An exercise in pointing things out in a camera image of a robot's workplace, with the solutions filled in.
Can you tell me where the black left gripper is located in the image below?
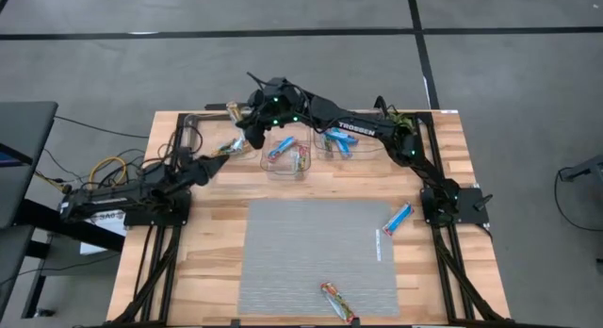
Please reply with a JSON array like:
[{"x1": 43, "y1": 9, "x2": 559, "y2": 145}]
[{"x1": 176, "y1": 154, "x2": 231, "y2": 189}]

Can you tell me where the grey stand leg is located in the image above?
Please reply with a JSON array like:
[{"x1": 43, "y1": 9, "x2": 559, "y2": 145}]
[{"x1": 558, "y1": 153, "x2": 603, "y2": 184}]

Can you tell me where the white cardboard box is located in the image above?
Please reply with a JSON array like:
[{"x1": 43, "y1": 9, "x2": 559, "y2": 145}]
[{"x1": 78, "y1": 209, "x2": 131, "y2": 256}]

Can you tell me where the black aluminium rig frame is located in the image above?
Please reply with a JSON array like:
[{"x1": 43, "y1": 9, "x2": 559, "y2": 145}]
[{"x1": 106, "y1": 108, "x2": 513, "y2": 328}]

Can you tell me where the black desk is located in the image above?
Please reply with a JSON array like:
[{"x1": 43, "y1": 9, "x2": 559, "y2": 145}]
[{"x1": 0, "y1": 100, "x2": 126, "y2": 320}]

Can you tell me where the tablet with blue screen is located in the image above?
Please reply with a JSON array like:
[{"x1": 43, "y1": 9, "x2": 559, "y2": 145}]
[{"x1": 0, "y1": 142, "x2": 34, "y2": 169}]

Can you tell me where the yellow cable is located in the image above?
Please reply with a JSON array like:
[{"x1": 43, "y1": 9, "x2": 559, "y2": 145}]
[{"x1": 88, "y1": 155, "x2": 129, "y2": 200}]

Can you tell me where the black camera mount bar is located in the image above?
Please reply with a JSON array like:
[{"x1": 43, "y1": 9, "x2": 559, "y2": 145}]
[{"x1": 204, "y1": 101, "x2": 252, "y2": 112}]

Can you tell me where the blue chewy granola bar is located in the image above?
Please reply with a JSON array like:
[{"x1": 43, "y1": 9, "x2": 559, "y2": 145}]
[
  {"x1": 381, "y1": 201, "x2": 416, "y2": 238},
  {"x1": 335, "y1": 138, "x2": 354, "y2": 160},
  {"x1": 266, "y1": 135, "x2": 299, "y2": 161},
  {"x1": 324, "y1": 128, "x2": 361, "y2": 146}
]

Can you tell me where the grey woven table mat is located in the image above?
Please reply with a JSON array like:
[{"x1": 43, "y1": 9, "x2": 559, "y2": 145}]
[{"x1": 237, "y1": 198, "x2": 402, "y2": 319}]

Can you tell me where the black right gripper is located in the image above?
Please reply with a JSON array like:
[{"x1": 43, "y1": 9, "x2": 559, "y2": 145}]
[{"x1": 235, "y1": 89, "x2": 285, "y2": 151}]

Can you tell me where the green plant in white pot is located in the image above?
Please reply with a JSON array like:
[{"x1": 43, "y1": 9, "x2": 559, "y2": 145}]
[{"x1": 385, "y1": 110, "x2": 421, "y2": 137}]

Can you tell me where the clear plastic bin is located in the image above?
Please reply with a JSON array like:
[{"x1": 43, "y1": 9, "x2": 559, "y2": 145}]
[
  {"x1": 182, "y1": 111, "x2": 259, "y2": 161},
  {"x1": 311, "y1": 124, "x2": 389, "y2": 161},
  {"x1": 260, "y1": 123, "x2": 313, "y2": 182}
]

